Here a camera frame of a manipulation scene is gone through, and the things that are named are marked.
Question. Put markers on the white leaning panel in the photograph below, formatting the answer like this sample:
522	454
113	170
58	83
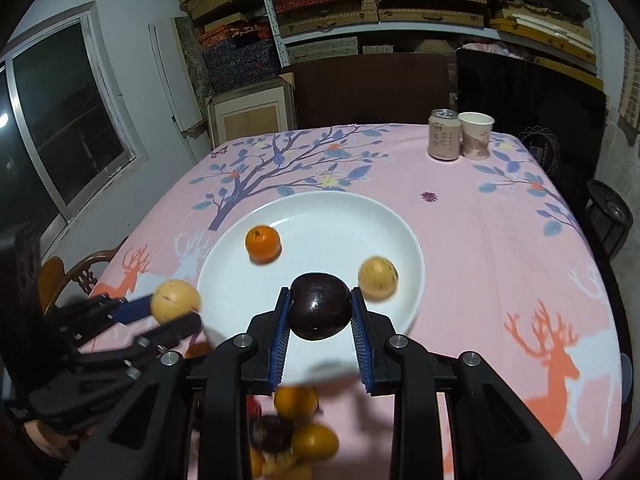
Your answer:
175	75

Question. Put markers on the pink printed tablecloth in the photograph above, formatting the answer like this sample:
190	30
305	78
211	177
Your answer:
475	260

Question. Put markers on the orange mandarin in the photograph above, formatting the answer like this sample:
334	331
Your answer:
296	402
315	442
262	244

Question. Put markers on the window with white frame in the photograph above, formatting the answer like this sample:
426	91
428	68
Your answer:
65	125

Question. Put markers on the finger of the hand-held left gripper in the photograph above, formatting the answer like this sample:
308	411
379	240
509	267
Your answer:
175	329
132	309

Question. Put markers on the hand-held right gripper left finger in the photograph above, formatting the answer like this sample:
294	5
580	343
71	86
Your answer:
280	342

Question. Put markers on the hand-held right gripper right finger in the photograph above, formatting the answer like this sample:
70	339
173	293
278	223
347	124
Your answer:
361	342

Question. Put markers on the beige patterned wall panel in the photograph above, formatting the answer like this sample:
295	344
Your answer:
631	90

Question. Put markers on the brown wooden chair back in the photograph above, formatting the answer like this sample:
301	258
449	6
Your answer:
370	90

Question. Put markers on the red tomato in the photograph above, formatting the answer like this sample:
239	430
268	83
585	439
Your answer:
254	405

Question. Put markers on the black chair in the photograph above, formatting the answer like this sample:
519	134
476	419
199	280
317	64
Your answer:
530	95

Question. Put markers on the pale yellow round fruit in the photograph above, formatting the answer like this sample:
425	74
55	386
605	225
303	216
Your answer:
175	301
287	469
378	278

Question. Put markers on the beverage can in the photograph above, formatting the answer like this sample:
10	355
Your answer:
444	135

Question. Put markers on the row of flat woven boxes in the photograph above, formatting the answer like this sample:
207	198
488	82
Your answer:
425	5

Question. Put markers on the stack of patterned boxes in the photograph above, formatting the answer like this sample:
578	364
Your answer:
225	35

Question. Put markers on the cardboard box with wooden panel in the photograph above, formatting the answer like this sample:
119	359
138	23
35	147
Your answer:
250	115

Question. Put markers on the white round plate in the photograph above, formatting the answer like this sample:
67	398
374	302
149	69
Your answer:
325	230

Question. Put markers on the carved wooden chair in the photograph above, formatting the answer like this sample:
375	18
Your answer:
75	275

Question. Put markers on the black round stool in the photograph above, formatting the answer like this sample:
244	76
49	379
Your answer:
607	210

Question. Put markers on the paper cup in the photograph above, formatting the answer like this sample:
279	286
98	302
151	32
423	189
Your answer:
476	135

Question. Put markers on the metal shelf rack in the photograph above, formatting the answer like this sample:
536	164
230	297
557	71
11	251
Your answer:
272	25

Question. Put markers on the person's left hand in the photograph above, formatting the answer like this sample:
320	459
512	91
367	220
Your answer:
55	440

